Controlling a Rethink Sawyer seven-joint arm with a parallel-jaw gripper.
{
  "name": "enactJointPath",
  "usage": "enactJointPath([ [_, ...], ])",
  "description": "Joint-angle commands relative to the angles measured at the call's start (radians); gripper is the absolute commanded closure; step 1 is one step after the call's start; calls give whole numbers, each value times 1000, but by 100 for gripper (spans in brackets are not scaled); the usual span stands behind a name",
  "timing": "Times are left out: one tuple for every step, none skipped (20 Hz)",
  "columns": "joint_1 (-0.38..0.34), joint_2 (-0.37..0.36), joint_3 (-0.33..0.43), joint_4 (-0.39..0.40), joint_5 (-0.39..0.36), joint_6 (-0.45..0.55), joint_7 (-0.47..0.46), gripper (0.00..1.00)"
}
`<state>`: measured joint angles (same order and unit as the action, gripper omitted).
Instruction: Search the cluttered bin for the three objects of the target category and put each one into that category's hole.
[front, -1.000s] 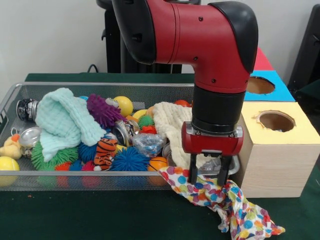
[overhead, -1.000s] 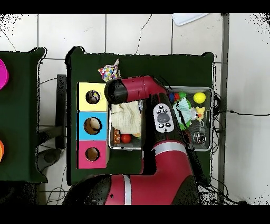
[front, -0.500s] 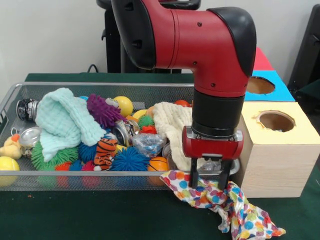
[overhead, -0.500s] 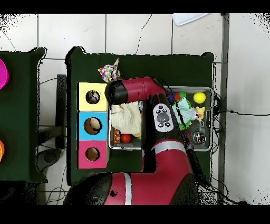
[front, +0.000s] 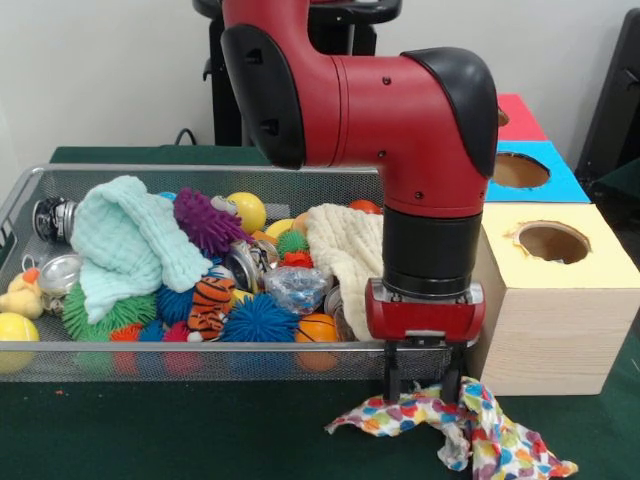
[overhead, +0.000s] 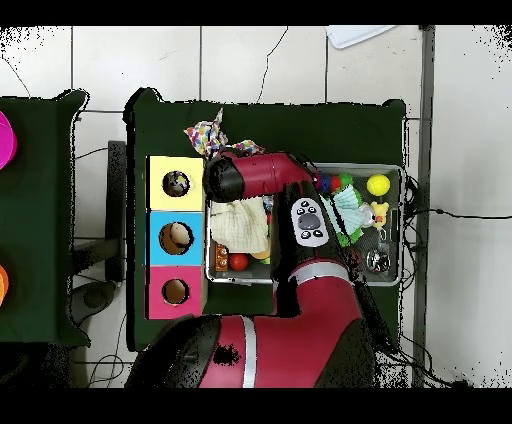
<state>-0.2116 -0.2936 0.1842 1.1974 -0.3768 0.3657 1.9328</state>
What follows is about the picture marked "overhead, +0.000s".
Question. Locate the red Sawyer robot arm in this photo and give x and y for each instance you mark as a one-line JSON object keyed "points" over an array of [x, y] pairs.
{"points": [[300, 340]]}

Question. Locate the yellow plush duck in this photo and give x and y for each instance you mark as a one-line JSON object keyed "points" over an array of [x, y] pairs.
{"points": [[379, 210]]}

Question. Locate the green spiky ball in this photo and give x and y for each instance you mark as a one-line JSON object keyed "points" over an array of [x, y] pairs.
{"points": [[348, 239]]}

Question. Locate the wooden box with three holes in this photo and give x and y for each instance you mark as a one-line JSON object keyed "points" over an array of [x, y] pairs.
{"points": [[194, 280]]}

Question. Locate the grey metal rail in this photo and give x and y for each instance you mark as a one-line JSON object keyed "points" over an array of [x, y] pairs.
{"points": [[426, 100]]}

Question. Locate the pink plastic bowl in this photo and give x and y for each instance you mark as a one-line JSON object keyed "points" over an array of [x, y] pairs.
{"points": [[6, 140]]}

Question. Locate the colourful printed cloth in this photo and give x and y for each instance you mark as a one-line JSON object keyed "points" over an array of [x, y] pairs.
{"points": [[176, 184], [206, 136]]}

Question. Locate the white tray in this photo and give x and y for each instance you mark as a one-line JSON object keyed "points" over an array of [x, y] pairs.
{"points": [[356, 36]]}

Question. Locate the orange plastic bowl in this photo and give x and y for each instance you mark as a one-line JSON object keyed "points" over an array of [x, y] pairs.
{"points": [[2, 284]]}

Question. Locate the black and silver can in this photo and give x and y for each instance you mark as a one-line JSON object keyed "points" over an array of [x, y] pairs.
{"points": [[378, 262]]}

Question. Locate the yellow ball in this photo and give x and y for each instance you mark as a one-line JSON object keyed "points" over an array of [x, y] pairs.
{"points": [[378, 184]]}

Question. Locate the dark green tablecloth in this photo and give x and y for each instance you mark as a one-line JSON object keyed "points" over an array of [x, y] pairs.
{"points": [[320, 132], [40, 220]]}

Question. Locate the mint green cloth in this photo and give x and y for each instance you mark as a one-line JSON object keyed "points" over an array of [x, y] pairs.
{"points": [[352, 212]]}

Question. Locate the red ball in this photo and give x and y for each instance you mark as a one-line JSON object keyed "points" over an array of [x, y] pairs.
{"points": [[238, 262]]}

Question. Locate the cream knitted cloth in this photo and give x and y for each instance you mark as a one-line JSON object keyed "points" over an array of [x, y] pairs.
{"points": [[238, 228]]}

